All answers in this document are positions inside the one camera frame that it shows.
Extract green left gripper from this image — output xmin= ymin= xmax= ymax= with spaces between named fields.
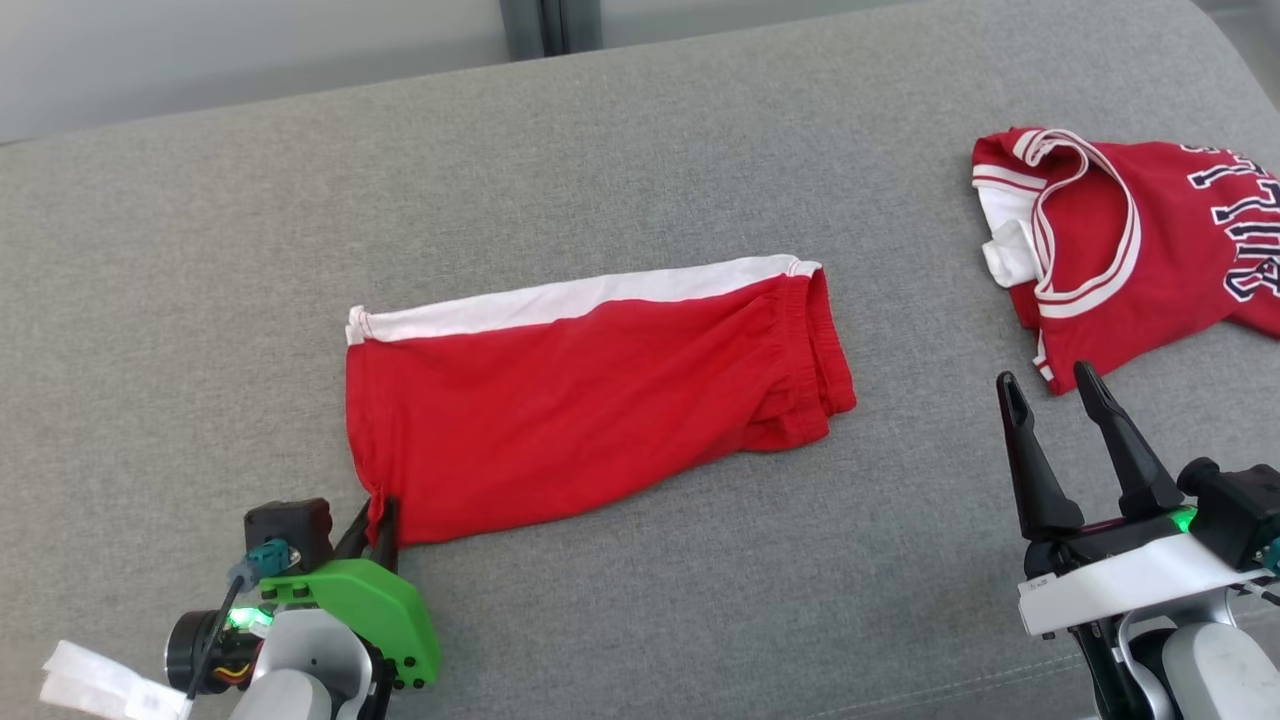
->
xmin=258 ymin=497 xmax=443 ymax=691

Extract white paper tag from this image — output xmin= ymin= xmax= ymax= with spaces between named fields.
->
xmin=40 ymin=640 xmax=193 ymax=720

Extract red shorts with white band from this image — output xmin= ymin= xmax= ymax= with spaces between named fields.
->
xmin=345 ymin=255 xmax=858 ymax=546

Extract grey partition post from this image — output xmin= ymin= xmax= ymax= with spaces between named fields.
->
xmin=500 ymin=0 xmax=603 ymax=61

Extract teal-plug left camera cable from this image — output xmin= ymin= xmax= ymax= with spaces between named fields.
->
xmin=185 ymin=538 xmax=301 ymax=701

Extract grey fabric sofa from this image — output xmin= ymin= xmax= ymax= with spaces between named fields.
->
xmin=0 ymin=0 xmax=1280 ymax=720

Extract red basketball jersey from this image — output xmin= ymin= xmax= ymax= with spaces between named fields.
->
xmin=971 ymin=127 xmax=1280 ymax=396

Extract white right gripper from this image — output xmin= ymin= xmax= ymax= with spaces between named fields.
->
xmin=996 ymin=361 xmax=1266 ymax=639

